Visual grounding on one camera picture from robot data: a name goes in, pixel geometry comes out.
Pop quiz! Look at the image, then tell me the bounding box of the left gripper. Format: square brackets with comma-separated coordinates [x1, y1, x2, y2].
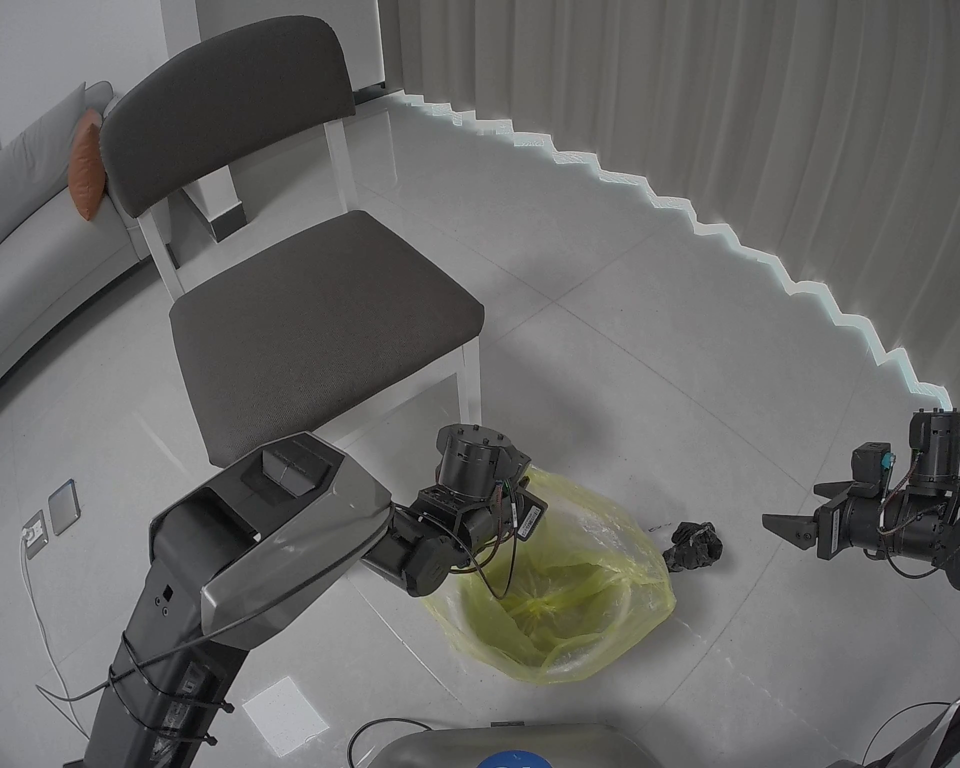
[491, 483, 550, 543]

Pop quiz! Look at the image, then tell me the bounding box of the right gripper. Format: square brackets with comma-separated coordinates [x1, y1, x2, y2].
[761, 482, 888, 561]

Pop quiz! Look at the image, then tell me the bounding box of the yellow plastic bag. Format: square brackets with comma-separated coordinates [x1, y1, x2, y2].
[423, 465, 676, 685]

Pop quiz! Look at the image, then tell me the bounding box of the black plastic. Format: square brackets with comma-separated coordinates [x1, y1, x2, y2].
[662, 521, 725, 575]

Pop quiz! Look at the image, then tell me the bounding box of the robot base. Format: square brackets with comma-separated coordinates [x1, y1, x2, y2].
[378, 723, 661, 768]

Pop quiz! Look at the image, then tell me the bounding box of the grey white chair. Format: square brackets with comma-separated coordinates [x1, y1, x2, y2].
[97, 15, 489, 472]

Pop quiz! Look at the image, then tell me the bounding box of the white curtain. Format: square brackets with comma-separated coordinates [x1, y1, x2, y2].
[378, 0, 960, 400]

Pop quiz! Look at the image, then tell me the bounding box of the pale grey sofa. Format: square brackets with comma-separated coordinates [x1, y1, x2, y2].
[0, 81, 162, 380]

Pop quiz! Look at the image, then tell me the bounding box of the orange cushion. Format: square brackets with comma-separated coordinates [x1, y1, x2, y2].
[67, 108, 106, 222]

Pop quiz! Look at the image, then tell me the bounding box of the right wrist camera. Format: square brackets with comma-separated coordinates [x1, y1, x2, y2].
[851, 442, 899, 500]

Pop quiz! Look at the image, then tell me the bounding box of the black cable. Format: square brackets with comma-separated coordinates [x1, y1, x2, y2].
[862, 546, 948, 580]
[450, 510, 526, 603]
[861, 701, 954, 768]
[346, 718, 440, 768]

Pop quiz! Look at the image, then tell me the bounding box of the white cable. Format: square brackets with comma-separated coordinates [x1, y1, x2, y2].
[18, 536, 114, 704]

